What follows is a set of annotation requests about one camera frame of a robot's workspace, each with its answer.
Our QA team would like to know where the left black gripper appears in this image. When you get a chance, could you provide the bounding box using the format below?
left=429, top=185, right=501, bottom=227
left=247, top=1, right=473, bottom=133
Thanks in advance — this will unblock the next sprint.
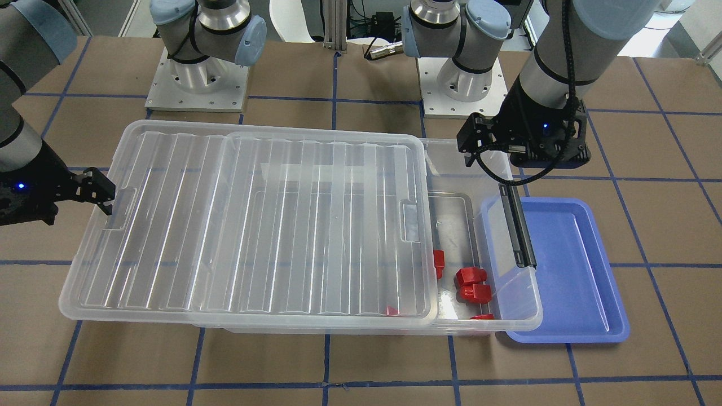
left=456, top=93, right=591, bottom=169

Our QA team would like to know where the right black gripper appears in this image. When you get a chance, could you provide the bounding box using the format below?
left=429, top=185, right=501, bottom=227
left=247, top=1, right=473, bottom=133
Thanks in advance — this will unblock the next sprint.
left=1, top=141, right=116, bottom=226

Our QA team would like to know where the clear plastic box lid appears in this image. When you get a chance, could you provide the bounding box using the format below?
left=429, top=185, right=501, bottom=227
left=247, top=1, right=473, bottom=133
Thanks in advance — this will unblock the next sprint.
left=59, top=120, right=438, bottom=331

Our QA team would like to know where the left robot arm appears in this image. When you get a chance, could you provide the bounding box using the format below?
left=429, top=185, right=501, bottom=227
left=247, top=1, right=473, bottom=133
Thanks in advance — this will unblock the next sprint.
left=400, top=1, right=658, bottom=169

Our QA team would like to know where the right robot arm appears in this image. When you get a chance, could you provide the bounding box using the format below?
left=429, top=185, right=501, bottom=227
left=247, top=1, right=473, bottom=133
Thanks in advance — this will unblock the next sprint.
left=1, top=1, right=267, bottom=226

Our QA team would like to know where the clear plastic storage box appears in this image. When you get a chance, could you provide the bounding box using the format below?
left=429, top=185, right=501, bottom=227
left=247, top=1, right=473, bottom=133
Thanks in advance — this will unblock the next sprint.
left=186, top=137, right=544, bottom=337

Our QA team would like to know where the blue plastic tray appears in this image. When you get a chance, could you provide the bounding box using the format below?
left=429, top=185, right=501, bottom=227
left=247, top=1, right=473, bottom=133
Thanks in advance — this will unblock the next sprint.
left=476, top=196, right=630, bottom=343

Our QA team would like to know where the white chair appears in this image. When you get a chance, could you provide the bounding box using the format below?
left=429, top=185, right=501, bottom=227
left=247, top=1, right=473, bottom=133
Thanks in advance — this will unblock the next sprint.
left=268, top=1, right=323, bottom=43

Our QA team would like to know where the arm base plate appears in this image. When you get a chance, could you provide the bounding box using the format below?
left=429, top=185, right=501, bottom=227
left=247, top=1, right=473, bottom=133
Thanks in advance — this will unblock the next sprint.
left=417, top=58, right=507, bottom=118
left=145, top=49, right=250, bottom=113

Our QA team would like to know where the black box latch handle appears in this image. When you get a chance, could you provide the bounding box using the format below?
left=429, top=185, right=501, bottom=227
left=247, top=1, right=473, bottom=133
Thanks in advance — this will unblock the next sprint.
left=499, top=183, right=538, bottom=269

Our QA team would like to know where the aluminium frame post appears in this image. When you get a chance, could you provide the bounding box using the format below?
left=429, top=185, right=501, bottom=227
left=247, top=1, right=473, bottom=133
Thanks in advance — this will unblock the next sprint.
left=322, top=0, right=349, bottom=54

